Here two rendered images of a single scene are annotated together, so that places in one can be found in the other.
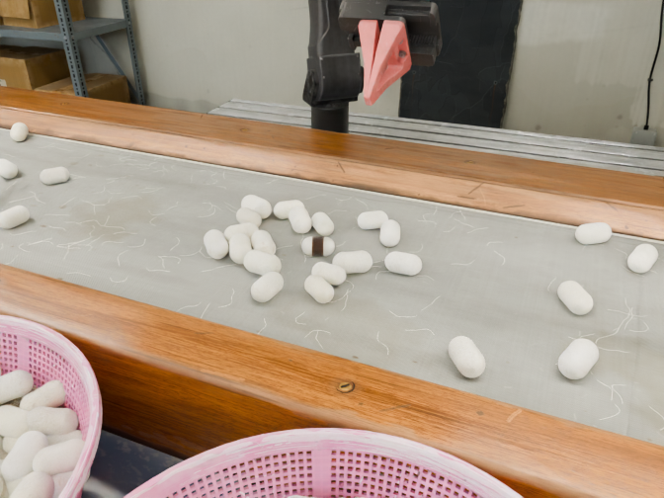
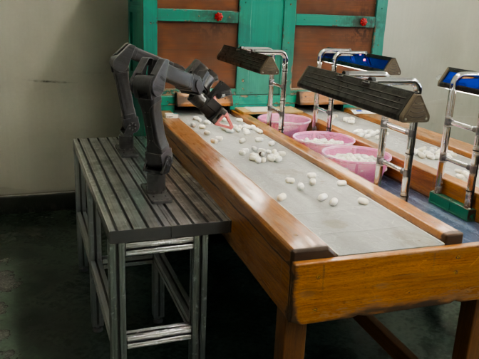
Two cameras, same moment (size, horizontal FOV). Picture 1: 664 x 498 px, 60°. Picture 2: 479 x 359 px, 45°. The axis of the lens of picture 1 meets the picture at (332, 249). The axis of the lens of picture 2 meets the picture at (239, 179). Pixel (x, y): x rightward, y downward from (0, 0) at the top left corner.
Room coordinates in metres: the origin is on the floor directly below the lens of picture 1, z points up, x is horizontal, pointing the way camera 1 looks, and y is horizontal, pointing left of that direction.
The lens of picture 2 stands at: (1.97, 1.58, 1.29)
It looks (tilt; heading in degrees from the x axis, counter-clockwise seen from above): 17 degrees down; 228
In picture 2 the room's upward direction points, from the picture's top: 2 degrees clockwise
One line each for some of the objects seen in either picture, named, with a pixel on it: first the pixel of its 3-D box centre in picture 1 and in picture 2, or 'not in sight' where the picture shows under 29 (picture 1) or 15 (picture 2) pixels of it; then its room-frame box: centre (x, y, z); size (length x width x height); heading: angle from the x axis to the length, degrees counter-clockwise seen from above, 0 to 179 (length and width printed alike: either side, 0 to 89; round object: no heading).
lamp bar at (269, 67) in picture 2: not in sight; (244, 58); (0.25, -0.35, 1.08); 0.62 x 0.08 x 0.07; 67
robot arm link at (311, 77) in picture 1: (333, 86); (157, 163); (0.94, 0.00, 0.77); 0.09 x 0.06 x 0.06; 112
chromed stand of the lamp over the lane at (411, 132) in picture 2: not in sight; (372, 148); (0.55, 0.58, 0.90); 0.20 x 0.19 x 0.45; 67
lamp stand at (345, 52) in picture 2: not in sight; (338, 97); (-0.19, -0.16, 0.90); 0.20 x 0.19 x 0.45; 67
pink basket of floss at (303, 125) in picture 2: not in sight; (284, 127); (-0.07, -0.40, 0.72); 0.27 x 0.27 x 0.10
